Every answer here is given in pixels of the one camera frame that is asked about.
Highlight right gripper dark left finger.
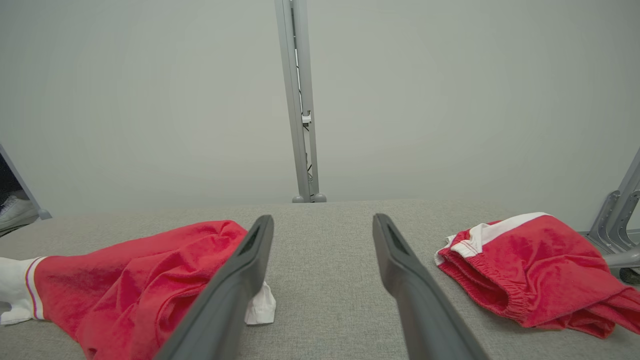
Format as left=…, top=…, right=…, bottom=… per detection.
left=156, top=215, right=275, bottom=360

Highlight red shorts with white stripe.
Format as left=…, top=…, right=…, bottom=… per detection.
left=434, top=212, right=640, bottom=340

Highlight white sneaker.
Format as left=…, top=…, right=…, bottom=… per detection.
left=0, top=195, right=40, bottom=236

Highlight red T-shirt with white sleeves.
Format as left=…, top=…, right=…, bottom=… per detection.
left=0, top=220, right=277, bottom=360

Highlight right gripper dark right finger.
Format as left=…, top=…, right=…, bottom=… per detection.
left=372, top=213, right=490, bottom=360

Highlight grey metal upright post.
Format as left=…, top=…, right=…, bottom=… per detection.
left=274, top=0, right=327, bottom=204

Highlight grey slanted frame bar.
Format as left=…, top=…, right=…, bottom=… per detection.
left=0, top=144, right=53, bottom=221

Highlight grey metal angled stand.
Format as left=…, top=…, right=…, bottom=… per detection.
left=580, top=147, right=640, bottom=286

